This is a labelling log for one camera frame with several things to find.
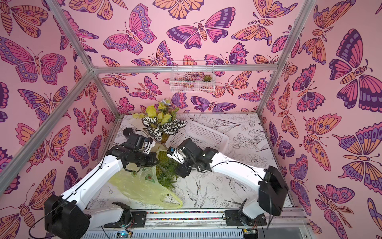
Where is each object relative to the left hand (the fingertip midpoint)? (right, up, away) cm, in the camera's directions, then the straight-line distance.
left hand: (160, 160), depth 80 cm
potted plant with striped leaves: (-1, +22, +6) cm, 23 cm away
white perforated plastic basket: (+25, +12, +23) cm, 36 cm away
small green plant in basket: (+26, +49, +13) cm, 57 cm away
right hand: (+10, -1, -2) cm, 11 cm away
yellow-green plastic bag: (-9, -11, -3) cm, 15 cm away
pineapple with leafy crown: (+2, -7, +6) cm, 9 cm away
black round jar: (-29, +15, +26) cm, 42 cm away
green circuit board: (-16, -34, -8) cm, 38 cm away
